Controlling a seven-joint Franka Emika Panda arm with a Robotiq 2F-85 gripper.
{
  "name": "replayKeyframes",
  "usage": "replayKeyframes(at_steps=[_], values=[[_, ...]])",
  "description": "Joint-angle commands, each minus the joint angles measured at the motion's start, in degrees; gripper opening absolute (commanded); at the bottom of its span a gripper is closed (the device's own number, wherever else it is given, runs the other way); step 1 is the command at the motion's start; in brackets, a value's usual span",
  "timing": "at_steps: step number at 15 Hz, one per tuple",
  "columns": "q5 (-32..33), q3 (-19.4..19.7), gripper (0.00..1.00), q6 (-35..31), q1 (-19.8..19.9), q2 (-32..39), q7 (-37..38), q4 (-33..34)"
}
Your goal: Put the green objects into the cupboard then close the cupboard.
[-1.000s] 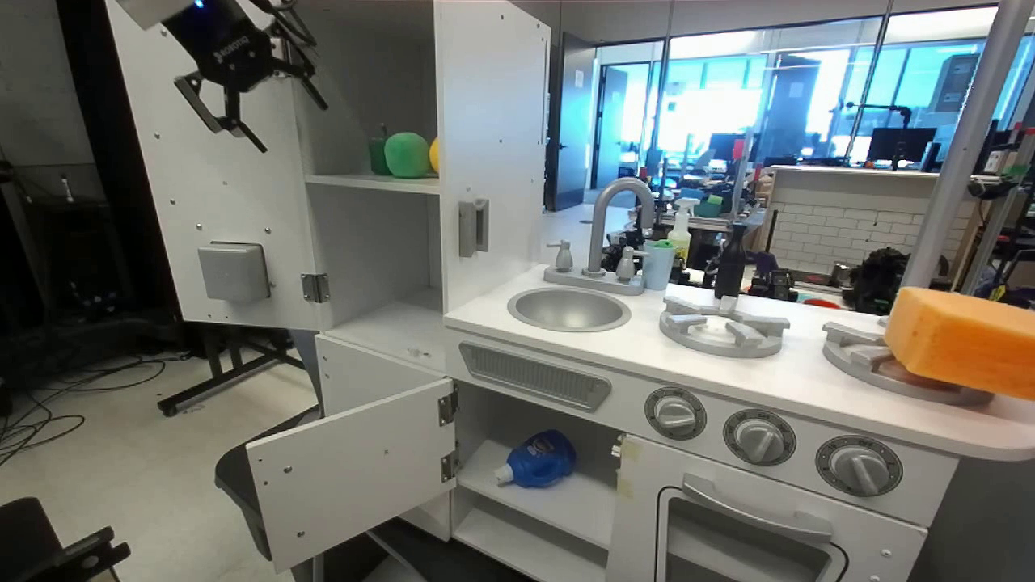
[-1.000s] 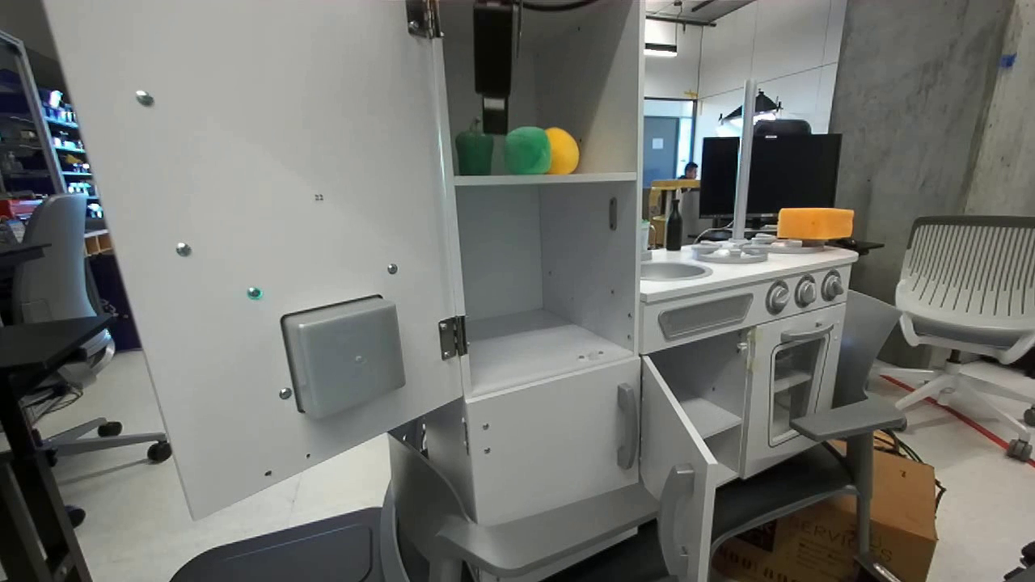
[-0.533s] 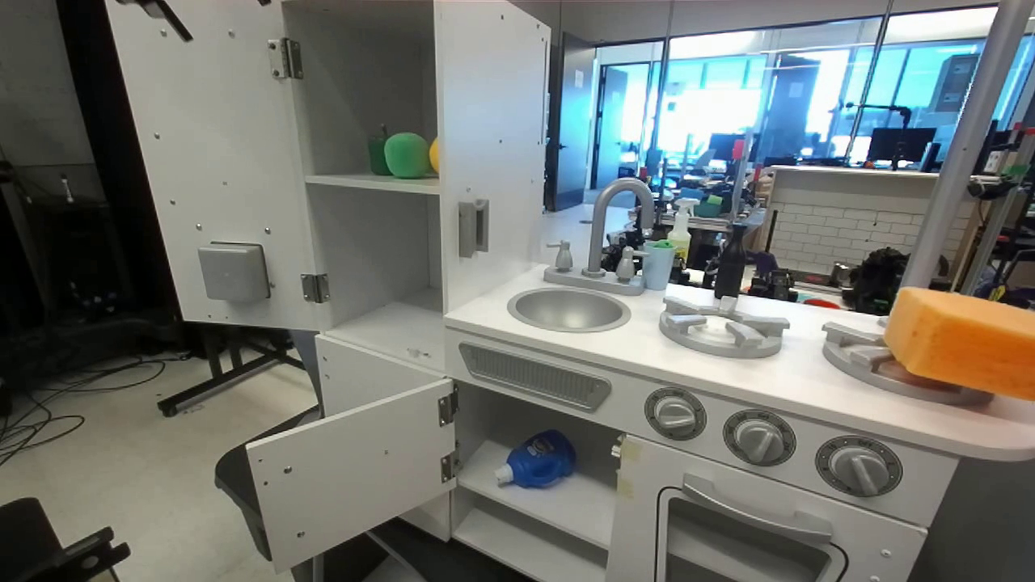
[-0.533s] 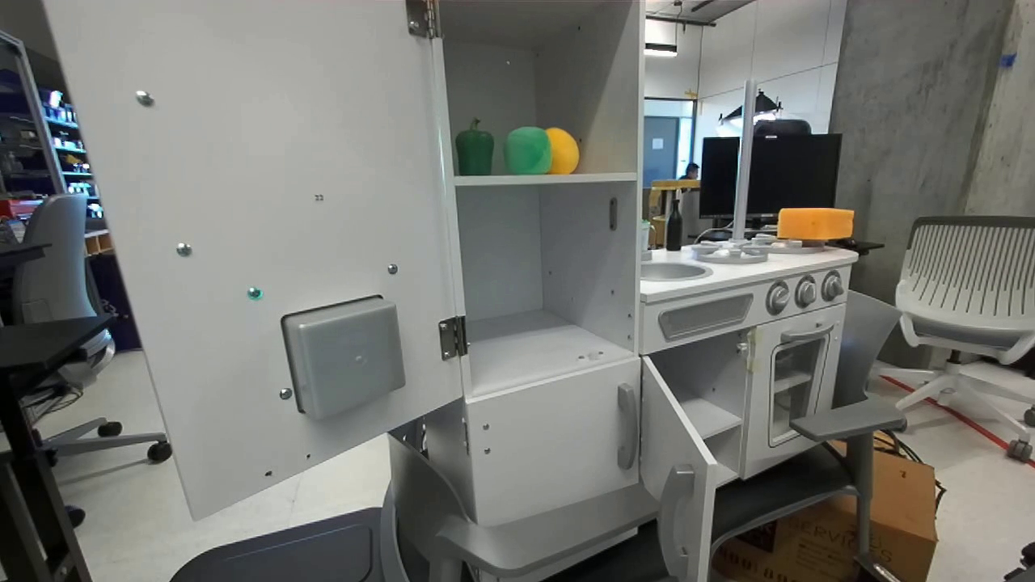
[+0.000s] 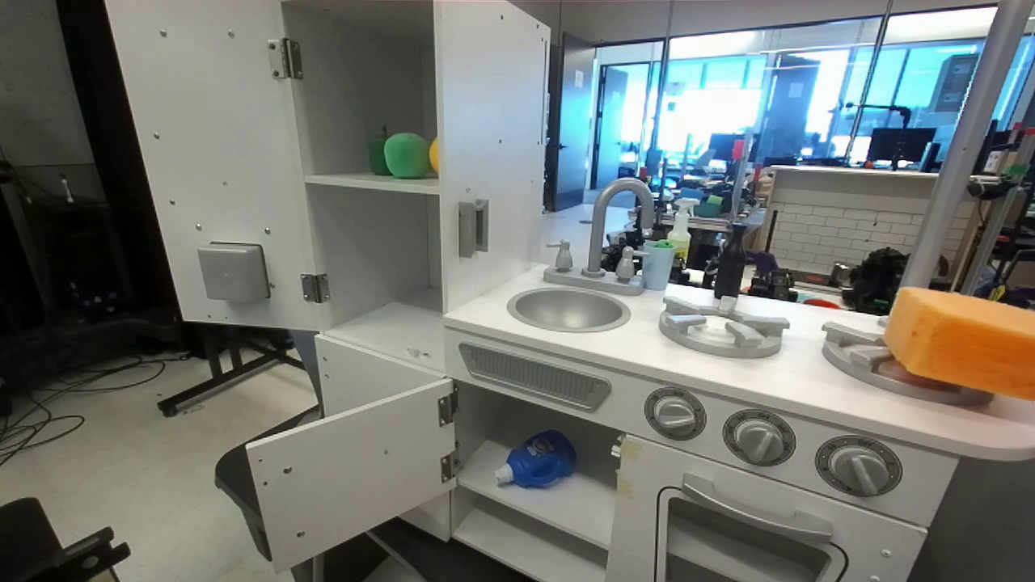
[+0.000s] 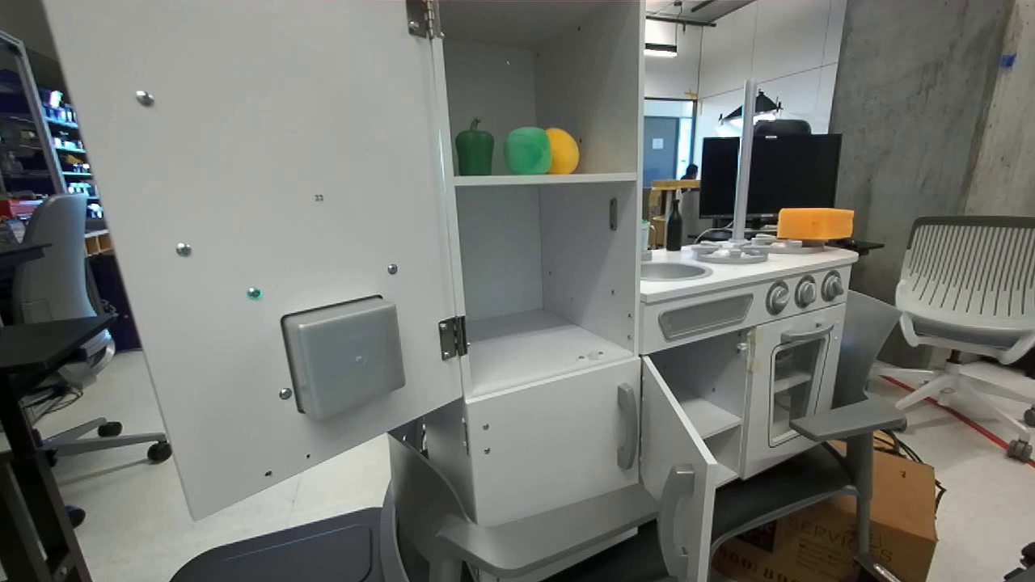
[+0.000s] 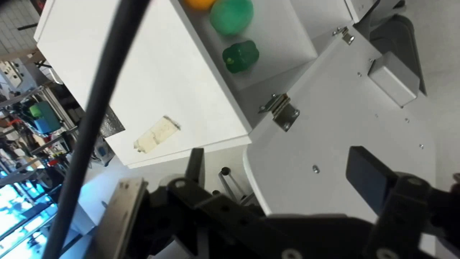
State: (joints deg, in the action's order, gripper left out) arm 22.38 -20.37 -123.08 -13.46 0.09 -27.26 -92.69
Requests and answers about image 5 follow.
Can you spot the green ball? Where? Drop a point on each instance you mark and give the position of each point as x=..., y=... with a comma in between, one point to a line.
x=405, y=158

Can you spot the tall white cupboard door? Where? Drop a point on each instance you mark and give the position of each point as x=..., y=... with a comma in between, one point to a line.
x=206, y=129

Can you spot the silver sink basin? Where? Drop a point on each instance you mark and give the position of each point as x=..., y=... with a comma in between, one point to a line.
x=566, y=307

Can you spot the grey toy faucet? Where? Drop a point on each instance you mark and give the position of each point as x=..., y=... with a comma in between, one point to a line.
x=598, y=215

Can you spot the light blue cup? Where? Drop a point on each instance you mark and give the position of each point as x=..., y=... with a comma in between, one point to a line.
x=657, y=265

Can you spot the yellow ball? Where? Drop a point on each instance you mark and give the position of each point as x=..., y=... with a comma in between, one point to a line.
x=436, y=158

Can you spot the clear spray bottle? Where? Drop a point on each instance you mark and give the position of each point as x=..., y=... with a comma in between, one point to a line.
x=679, y=231

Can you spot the white toy kitchen unit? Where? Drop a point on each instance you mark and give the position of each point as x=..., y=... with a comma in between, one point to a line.
x=691, y=376

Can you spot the grey round stove knob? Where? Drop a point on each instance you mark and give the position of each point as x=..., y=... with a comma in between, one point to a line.
x=858, y=467
x=674, y=411
x=759, y=439

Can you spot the metal door hinge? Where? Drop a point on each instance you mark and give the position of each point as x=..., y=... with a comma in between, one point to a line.
x=287, y=59
x=314, y=287

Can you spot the grey stove burner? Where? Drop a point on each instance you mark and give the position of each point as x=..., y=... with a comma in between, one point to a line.
x=723, y=329
x=858, y=358

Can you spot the dark bottle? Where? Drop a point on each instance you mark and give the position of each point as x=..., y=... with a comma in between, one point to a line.
x=732, y=262

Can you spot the narrow white cabinet door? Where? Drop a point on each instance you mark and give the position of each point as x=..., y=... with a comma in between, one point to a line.
x=344, y=473

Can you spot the white oven door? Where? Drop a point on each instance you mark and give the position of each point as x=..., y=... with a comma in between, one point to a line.
x=649, y=520

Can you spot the black stand base legs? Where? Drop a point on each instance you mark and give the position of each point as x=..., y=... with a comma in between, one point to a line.
x=232, y=372

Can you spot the white tiled counter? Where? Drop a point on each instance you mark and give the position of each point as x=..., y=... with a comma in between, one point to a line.
x=843, y=215

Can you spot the black bag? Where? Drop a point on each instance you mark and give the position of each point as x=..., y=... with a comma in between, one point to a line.
x=873, y=280

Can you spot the orange sponge block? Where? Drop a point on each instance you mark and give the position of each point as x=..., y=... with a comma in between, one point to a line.
x=959, y=341

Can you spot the grey metal pole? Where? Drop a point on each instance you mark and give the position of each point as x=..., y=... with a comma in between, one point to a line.
x=965, y=141

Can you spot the black equipment case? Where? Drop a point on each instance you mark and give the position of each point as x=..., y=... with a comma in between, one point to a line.
x=43, y=537

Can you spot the grey wall bracket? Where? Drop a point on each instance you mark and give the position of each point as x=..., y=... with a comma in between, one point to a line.
x=473, y=229

